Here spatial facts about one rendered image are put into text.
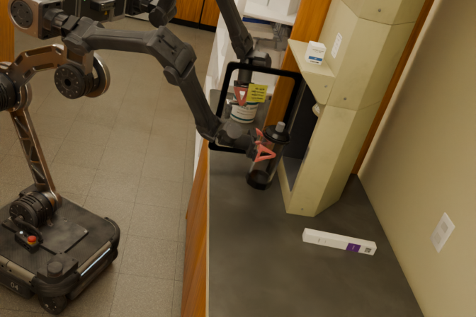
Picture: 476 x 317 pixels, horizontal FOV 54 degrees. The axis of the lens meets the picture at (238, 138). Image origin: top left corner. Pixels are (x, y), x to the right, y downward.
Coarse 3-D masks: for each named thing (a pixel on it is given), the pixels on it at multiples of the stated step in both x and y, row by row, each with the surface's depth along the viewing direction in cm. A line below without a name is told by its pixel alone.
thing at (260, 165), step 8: (264, 128) 167; (264, 144) 166; (272, 144) 164; (280, 144) 163; (264, 152) 167; (280, 152) 167; (264, 160) 168; (272, 160) 168; (256, 168) 171; (264, 168) 169; (272, 168) 170; (256, 176) 172; (264, 176) 171; (272, 176) 173
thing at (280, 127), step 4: (280, 124) 164; (284, 124) 165; (268, 128) 166; (272, 128) 166; (276, 128) 165; (280, 128) 165; (284, 128) 169; (268, 132) 164; (272, 132) 164; (276, 132) 164; (280, 132) 165; (284, 132) 166; (272, 136) 163; (276, 136) 163; (280, 136) 163; (284, 136) 164; (288, 136) 166; (284, 140) 164
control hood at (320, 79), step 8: (288, 40) 174; (296, 40) 175; (296, 48) 166; (304, 48) 169; (296, 56) 159; (304, 56) 161; (304, 64) 153; (312, 64) 155; (304, 72) 148; (312, 72) 148; (320, 72) 150; (328, 72) 152; (312, 80) 149; (320, 80) 149; (328, 80) 150; (312, 88) 151; (320, 88) 151; (328, 88) 151; (320, 96) 152; (328, 96) 153
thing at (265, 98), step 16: (240, 80) 179; (256, 80) 180; (272, 80) 181; (288, 80) 182; (240, 96) 182; (256, 96) 183; (272, 96) 184; (288, 96) 186; (224, 112) 185; (240, 112) 186; (256, 112) 187; (272, 112) 188
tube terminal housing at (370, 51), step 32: (352, 32) 142; (384, 32) 142; (352, 64) 147; (384, 64) 153; (352, 96) 153; (320, 128) 159; (352, 128) 161; (320, 160) 165; (352, 160) 179; (288, 192) 178; (320, 192) 173
